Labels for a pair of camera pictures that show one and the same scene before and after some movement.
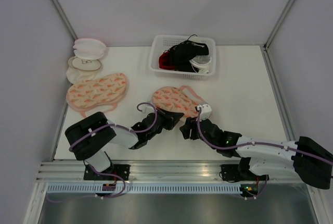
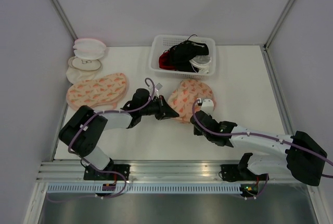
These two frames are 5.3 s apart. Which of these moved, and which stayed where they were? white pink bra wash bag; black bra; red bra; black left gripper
Moved: black left gripper
Stayed: white pink bra wash bag; black bra; red bra
